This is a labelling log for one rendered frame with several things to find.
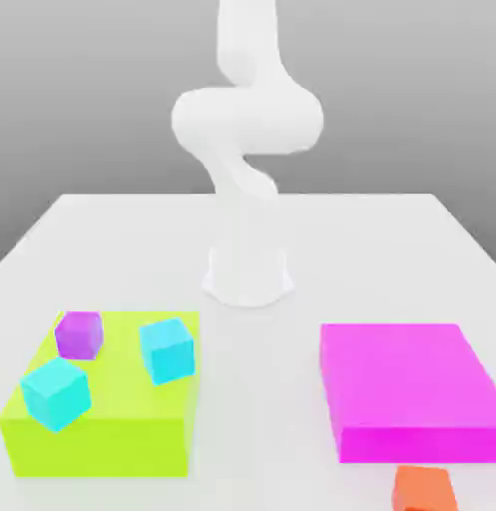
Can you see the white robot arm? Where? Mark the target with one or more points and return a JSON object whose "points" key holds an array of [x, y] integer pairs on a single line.
{"points": [[247, 119]]}

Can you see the small cyan cube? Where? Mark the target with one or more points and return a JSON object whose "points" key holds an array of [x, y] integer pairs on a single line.
{"points": [[169, 353], [56, 393]]}

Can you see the small purple cube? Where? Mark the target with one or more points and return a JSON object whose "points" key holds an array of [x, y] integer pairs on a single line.
{"points": [[78, 336]]}

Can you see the small orange cube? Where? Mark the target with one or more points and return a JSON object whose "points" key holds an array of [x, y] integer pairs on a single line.
{"points": [[423, 489]]}

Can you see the large magenta box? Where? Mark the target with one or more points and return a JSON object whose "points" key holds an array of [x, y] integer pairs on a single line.
{"points": [[399, 379]]}

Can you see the large lime green box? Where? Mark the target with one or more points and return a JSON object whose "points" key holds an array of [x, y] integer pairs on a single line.
{"points": [[123, 431]]}

